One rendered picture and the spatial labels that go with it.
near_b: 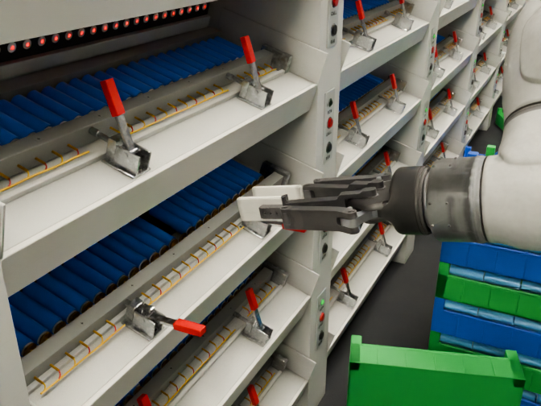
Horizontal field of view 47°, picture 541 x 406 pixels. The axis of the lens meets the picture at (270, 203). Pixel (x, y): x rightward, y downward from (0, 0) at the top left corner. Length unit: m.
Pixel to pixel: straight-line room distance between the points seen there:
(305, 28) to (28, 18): 0.54
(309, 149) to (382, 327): 0.69
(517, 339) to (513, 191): 0.70
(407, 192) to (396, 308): 1.01
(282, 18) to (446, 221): 0.46
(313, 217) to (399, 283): 1.10
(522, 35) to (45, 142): 0.49
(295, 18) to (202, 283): 0.43
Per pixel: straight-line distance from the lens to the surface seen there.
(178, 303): 0.76
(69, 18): 0.54
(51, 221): 0.55
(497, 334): 1.29
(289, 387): 1.22
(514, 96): 0.69
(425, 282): 1.78
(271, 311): 1.07
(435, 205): 0.64
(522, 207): 0.62
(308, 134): 1.00
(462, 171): 0.65
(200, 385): 0.92
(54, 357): 0.66
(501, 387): 1.19
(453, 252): 1.22
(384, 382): 1.17
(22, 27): 0.50
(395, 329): 1.58
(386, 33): 1.39
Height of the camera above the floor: 0.92
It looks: 25 degrees down
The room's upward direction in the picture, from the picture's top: straight up
